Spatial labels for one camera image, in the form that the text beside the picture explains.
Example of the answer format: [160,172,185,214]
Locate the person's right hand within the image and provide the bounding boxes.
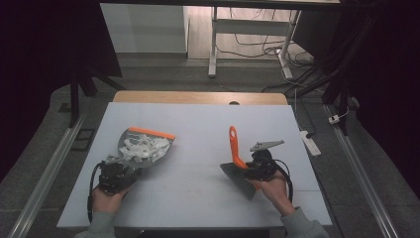
[247,170,297,218]

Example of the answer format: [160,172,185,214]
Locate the white tissue paper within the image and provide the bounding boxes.
[118,133,171,164]

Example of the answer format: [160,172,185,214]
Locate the white power strip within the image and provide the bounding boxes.
[299,130,322,158]

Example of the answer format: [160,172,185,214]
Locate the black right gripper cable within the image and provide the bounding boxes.
[273,159,294,203]

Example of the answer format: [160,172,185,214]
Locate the orange-handled grey brush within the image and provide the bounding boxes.
[220,125,261,201]

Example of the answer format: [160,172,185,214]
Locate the person's left hand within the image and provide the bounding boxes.
[91,184,129,216]

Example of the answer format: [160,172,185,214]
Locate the black floor frame plate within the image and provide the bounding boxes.
[70,128,97,153]

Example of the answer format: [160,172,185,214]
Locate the aluminium rail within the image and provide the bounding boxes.
[325,104,399,238]
[7,111,88,238]

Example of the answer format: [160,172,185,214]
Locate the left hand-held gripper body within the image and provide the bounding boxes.
[97,155,137,195]

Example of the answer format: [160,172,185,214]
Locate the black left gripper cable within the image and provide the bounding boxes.
[86,162,105,223]

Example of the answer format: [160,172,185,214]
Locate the black plug with cable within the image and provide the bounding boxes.
[297,98,317,139]

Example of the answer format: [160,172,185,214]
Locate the tangle of floor cables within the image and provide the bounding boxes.
[216,8,315,68]

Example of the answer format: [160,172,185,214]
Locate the white desk frame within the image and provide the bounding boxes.
[207,6,302,80]

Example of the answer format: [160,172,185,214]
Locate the black metal stand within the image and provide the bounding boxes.
[67,63,127,129]
[321,19,377,137]

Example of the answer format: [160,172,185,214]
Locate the pale blue table board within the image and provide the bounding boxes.
[56,101,333,230]

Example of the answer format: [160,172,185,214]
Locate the dark curtain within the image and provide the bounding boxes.
[0,0,124,181]
[340,0,420,200]

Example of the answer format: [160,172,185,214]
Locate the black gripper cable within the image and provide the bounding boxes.
[273,159,294,203]
[86,162,105,223]

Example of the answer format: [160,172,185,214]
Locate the white cabinet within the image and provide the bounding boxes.
[99,3,190,55]

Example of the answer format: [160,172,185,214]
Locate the grey dustpan with orange edge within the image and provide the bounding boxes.
[113,126,176,170]

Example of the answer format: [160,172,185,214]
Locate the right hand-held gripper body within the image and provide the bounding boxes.
[248,139,285,182]

